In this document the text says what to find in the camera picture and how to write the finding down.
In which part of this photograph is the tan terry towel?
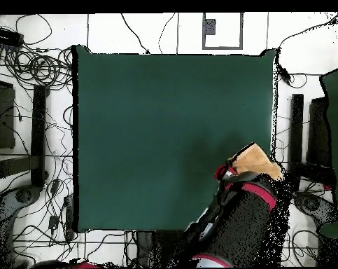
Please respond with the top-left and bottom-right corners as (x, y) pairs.
(227, 142), (283, 181)

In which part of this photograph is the dark green table cloth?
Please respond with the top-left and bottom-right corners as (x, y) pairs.
(72, 44), (279, 233)

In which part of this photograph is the grey office chair base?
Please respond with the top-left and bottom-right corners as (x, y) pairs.
(293, 191), (338, 225)
(0, 186), (42, 268)

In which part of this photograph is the black box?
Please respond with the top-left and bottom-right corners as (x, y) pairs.
(0, 79), (16, 150)
(307, 96), (332, 169)

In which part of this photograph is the black power strip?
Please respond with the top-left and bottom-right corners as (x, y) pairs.
(0, 27), (24, 47)

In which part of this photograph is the black stand frame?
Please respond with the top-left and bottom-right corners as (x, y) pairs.
(286, 93), (337, 193)
(0, 84), (49, 188)

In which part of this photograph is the black cable with plug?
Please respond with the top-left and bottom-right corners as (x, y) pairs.
(120, 13), (150, 55)

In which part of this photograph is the grey floor hatch frame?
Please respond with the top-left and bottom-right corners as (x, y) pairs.
(202, 12), (244, 50)

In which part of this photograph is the tangle of black cables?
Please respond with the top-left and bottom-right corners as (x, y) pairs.
(0, 44), (74, 90)

